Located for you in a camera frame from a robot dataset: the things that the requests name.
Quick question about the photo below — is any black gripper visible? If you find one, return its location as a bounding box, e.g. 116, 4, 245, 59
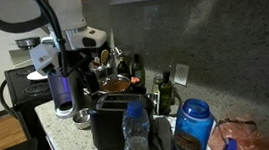
44, 61, 64, 78

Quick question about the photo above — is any black silver bread toaster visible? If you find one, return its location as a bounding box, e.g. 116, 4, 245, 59
86, 88, 159, 150

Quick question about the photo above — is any white plate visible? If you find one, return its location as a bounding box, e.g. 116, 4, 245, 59
26, 69, 49, 82

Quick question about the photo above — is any black silver coffee maker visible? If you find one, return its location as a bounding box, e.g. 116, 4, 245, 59
45, 47, 103, 121

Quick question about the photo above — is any black electric stove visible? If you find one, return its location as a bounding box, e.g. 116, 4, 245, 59
3, 63, 59, 142

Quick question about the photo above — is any steel cooking pot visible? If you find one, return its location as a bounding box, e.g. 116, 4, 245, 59
14, 36, 42, 52

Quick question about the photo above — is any metal utensil holder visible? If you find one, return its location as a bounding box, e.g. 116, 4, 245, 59
87, 58, 114, 82

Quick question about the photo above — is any wooden spoon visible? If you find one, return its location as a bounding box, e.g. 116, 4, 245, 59
99, 49, 111, 66

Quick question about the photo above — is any small metal bowl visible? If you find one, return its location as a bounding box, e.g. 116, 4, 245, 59
71, 107, 93, 132

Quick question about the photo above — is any pot with glass lid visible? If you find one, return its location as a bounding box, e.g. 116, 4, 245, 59
96, 71, 133, 97

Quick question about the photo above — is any dark glass bottle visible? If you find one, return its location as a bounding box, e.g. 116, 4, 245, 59
114, 53, 132, 80

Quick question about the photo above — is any green glass bottle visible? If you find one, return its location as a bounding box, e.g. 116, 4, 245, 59
129, 52, 148, 88

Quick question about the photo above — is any small clear capped bottle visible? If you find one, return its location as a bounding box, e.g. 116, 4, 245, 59
150, 73, 165, 96

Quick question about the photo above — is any olive oil bottle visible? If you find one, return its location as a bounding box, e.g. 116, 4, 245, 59
153, 69, 178, 117

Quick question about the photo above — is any grey cloth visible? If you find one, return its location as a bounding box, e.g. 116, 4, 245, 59
149, 114, 176, 150

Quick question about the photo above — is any blue Nalgene bottle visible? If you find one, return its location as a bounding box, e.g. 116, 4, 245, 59
166, 94, 239, 150

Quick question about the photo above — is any orange plastic bag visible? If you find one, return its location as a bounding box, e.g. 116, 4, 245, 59
205, 113, 269, 150

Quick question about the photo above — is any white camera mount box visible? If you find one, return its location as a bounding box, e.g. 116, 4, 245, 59
28, 41, 63, 78

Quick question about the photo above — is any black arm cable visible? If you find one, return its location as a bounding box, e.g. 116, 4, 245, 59
31, 0, 71, 80

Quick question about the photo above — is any thick black hose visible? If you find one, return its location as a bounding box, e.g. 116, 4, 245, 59
0, 77, 25, 124

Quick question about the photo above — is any wire whisk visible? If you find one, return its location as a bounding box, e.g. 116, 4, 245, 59
108, 45, 125, 60

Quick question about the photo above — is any white wall outlet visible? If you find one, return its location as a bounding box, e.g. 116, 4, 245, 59
172, 61, 192, 88

